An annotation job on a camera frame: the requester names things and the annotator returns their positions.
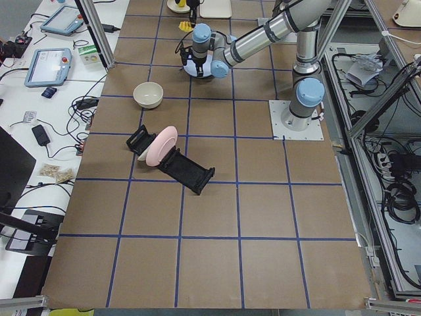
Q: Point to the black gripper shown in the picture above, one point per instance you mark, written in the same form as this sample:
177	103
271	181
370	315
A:
198	60
193	4

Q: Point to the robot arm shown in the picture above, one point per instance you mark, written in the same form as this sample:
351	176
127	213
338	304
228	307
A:
223	52

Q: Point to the white plate under lemon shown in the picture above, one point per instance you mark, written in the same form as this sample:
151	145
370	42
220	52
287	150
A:
171	4

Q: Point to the pink plate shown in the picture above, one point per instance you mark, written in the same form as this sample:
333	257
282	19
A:
161	146

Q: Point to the cream plate in rack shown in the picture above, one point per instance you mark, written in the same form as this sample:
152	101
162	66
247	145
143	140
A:
143	155

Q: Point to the black plate rack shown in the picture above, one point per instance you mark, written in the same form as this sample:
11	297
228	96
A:
175	164

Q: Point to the white rectangular tray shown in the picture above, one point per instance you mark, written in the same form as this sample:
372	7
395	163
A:
215	9

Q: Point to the cream bowl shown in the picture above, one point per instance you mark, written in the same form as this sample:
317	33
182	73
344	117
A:
148	95

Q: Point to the green white box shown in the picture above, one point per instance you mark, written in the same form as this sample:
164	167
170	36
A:
88	54

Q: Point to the far teach pendant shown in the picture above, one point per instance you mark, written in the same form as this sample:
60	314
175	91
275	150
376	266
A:
64	21

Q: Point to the teach pendant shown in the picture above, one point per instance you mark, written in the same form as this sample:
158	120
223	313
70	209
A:
49	67
64	21

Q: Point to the near teach pendant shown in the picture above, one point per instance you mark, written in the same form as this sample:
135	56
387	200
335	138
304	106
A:
49	67

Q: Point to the black power adapter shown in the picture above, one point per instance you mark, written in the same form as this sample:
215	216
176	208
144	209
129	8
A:
40	135

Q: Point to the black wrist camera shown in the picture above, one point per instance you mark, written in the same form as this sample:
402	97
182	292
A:
185	54

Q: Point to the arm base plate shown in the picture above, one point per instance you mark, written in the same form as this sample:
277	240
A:
287	127

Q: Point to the aluminium frame post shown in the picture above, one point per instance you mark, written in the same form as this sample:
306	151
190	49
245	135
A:
92	21

